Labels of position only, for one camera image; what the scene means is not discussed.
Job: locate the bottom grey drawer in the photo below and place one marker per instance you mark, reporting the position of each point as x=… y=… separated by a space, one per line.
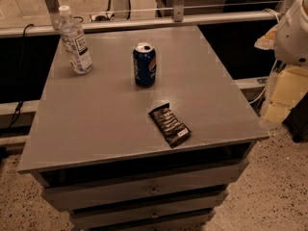
x=187 y=218

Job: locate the middle grey drawer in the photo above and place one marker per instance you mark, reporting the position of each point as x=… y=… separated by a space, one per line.
x=148 y=208

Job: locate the grey drawer cabinet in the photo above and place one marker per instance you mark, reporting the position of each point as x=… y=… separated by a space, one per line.
x=96 y=127

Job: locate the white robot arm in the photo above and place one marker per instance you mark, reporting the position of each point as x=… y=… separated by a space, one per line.
x=289 y=41

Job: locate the clear plastic water bottle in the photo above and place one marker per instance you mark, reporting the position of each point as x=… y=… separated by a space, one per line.
x=74 y=41

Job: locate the dark snack bar wrapper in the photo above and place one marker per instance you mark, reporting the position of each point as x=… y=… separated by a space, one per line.
x=173 y=130

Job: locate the top grey drawer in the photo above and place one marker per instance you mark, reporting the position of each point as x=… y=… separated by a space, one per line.
x=98 y=193

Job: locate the metal guard rail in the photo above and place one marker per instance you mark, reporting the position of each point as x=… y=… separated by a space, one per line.
x=164 y=22

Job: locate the blue pepsi can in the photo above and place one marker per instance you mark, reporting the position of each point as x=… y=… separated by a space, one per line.
x=144 y=58

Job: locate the grey drawer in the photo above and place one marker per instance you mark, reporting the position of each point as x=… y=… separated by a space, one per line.
x=148 y=208
x=98 y=193
x=187 y=218

